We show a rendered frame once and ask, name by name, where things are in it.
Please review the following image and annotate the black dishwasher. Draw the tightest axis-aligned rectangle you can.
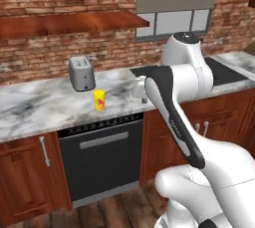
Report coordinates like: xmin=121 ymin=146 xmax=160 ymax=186
xmin=57 ymin=112 xmax=144 ymax=210

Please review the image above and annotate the silver dishwasher handle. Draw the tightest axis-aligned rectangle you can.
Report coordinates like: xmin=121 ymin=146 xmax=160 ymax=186
xmin=79 ymin=130 xmax=130 ymax=150

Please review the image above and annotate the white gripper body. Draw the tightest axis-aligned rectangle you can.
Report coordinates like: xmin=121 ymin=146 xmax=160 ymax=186
xmin=131 ymin=75 xmax=148 ymax=101

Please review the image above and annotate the yellow cup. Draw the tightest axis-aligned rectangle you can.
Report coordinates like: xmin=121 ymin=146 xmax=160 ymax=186
xmin=93 ymin=89 xmax=107 ymax=113

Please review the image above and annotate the wooden wall shelf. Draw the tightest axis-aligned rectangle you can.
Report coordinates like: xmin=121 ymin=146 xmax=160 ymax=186
xmin=0 ymin=9 xmax=151 ymax=40

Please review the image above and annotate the silver toaster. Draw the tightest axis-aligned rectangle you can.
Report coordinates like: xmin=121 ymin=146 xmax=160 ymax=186
xmin=68 ymin=55 xmax=98 ymax=93

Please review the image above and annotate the grey framed window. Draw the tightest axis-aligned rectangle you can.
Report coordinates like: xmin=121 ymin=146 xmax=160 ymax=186
xmin=134 ymin=8 xmax=213 ymax=44

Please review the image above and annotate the wooden cupboard door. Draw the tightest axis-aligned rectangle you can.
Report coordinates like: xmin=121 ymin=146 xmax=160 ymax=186
xmin=0 ymin=131 xmax=73 ymax=227
xmin=190 ymin=88 xmax=255 ymax=160
xmin=138 ymin=103 xmax=202 ymax=187

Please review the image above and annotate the black sink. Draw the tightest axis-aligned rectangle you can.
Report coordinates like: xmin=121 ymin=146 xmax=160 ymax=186
xmin=128 ymin=56 xmax=250 ymax=88

